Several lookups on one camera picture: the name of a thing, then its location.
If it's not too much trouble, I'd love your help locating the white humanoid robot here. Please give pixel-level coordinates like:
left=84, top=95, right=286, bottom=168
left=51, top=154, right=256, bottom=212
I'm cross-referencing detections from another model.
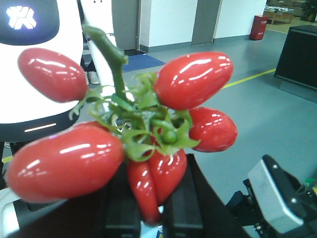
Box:
left=0, top=0, right=115, bottom=142

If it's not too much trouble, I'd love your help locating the red cherry tomato bunch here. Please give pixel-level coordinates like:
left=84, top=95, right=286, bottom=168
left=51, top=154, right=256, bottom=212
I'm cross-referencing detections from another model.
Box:
left=6, top=25, right=238, bottom=226

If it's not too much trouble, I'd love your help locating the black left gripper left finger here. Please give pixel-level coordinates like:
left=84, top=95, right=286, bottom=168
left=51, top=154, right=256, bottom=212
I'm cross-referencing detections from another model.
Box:
left=9, top=164, right=141, bottom=238

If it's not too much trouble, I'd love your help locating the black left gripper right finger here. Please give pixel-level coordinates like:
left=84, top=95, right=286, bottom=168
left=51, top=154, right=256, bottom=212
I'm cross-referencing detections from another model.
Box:
left=162, top=154, right=249, bottom=238

